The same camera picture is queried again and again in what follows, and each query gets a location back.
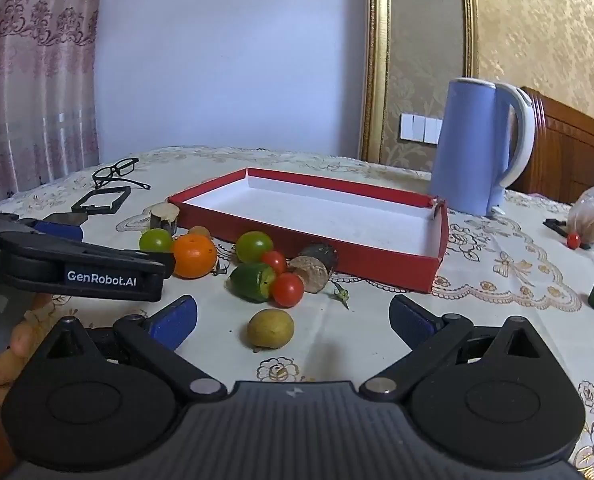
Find pink lace curtain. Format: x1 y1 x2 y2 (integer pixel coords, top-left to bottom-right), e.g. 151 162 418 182
0 0 108 211

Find white wall switch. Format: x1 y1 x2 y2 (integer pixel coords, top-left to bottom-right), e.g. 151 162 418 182
400 113 444 144

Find short dark sugarcane piece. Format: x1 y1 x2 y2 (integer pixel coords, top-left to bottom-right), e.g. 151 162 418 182
148 201 180 236

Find blue electric kettle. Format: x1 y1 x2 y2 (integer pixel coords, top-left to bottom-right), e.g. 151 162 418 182
428 77 536 217

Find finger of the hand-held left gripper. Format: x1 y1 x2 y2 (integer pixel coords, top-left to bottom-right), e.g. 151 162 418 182
0 231 176 304
0 211 91 243

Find green tomato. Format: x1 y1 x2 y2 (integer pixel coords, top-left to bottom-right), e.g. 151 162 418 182
234 231 274 264
138 228 174 253

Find red cardboard box tray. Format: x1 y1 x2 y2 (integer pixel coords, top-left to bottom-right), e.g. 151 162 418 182
167 167 448 294

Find gold wall moulding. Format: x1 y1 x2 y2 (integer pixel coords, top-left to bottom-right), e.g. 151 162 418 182
359 0 480 163

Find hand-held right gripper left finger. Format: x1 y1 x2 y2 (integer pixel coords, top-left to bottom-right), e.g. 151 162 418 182
44 294 228 404

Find black square plastic frame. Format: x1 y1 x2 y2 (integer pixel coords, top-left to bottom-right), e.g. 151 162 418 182
71 186 131 217

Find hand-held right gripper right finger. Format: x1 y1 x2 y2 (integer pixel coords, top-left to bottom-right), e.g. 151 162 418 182
359 294 548 404

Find orange mandarin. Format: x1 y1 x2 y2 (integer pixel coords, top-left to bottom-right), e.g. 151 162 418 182
171 234 218 279

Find yellow-brown round fruit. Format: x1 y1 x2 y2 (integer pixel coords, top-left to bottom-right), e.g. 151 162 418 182
247 308 296 351

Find black flat plastic frame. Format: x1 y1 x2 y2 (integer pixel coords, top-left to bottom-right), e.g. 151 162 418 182
543 218 592 251

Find person's left hand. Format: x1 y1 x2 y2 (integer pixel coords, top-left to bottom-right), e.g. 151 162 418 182
0 293 54 409

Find black eyeglasses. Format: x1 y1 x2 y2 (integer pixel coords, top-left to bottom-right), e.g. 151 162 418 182
92 157 152 191

